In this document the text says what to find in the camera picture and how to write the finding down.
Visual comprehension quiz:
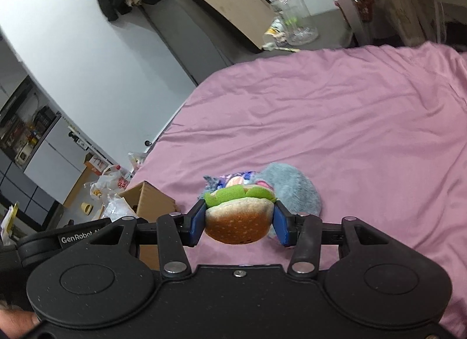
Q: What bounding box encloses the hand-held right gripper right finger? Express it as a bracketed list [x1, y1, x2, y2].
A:
[273, 201, 393, 278]

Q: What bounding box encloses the crumpled clear plastic bag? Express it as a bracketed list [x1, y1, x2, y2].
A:
[99, 193, 138, 221]

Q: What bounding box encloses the small clear plastic bag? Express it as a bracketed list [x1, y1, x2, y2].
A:
[127, 152, 149, 174]

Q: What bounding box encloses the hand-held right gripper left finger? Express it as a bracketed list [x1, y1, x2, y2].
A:
[87, 199, 207, 277]

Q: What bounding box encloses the person's left hand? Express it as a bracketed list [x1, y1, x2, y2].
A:
[0, 308, 40, 339]

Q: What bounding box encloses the grey storage cabinet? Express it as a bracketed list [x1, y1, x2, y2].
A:
[0, 75, 122, 231]

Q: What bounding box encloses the pink bed sheet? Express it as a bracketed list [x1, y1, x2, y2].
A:
[140, 41, 467, 339]

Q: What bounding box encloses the brown cardboard box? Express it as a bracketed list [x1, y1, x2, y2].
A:
[119, 180, 180, 271]

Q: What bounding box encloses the large clear glass jar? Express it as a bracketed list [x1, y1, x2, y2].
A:
[269, 0, 319, 46]

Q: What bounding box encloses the white plastic bag red print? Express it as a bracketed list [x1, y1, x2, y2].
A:
[89, 165, 133, 201]

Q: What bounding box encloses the dark grey door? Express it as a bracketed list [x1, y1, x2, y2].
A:
[140, 0, 235, 86]

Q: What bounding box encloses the burger plush toy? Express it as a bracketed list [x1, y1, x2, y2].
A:
[203, 184, 277, 245]

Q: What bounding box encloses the grey fluffy plush toy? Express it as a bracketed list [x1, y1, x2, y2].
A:
[203, 162, 324, 240]

